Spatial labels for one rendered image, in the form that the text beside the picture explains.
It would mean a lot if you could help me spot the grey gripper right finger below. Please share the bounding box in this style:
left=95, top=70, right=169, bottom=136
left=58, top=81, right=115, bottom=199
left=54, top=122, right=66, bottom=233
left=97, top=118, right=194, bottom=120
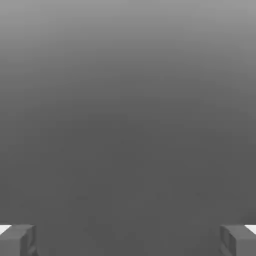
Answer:
left=219, top=224, right=256, bottom=256

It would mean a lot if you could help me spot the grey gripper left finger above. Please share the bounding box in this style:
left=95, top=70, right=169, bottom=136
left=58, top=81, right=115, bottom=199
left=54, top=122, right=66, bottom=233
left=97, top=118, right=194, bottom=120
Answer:
left=0, top=224, right=38, bottom=256

